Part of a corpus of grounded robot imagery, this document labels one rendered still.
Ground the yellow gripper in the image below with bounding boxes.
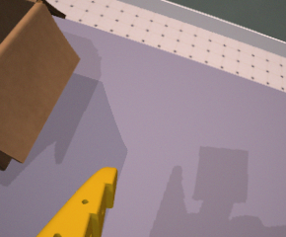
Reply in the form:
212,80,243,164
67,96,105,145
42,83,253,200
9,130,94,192
36,167,117,237

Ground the brown cardboard box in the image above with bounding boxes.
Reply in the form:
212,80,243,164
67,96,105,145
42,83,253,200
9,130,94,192
0,0,80,171

